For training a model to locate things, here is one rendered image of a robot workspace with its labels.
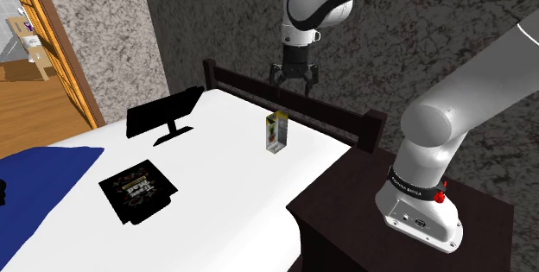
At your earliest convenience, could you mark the black flat monitor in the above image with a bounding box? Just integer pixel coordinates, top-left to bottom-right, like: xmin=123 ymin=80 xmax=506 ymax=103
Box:
xmin=125 ymin=85 xmax=206 ymax=148

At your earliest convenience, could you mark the blue blanket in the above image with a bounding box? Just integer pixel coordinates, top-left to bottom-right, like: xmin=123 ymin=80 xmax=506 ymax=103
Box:
xmin=0 ymin=146 xmax=105 ymax=261

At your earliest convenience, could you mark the dark robot stand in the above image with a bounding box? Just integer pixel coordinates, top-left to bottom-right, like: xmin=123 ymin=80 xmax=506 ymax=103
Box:
xmin=285 ymin=146 xmax=515 ymax=272

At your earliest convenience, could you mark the white bed with dark frame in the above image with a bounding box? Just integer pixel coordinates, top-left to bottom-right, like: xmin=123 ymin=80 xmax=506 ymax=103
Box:
xmin=0 ymin=58 xmax=389 ymax=272

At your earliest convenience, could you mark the black printed flat box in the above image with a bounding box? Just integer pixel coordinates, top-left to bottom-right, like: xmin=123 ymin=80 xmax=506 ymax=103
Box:
xmin=98 ymin=159 xmax=179 ymax=226

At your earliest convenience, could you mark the orange wooden door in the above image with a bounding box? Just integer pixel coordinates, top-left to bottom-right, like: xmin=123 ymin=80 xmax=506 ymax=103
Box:
xmin=3 ymin=0 xmax=107 ymax=130

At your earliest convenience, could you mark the white yellow drink carton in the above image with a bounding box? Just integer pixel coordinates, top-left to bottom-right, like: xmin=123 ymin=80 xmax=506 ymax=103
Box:
xmin=264 ymin=110 xmax=290 ymax=155

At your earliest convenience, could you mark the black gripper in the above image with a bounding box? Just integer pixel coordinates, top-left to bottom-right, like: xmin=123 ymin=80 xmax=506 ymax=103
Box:
xmin=269 ymin=45 xmax=320 ymax=98

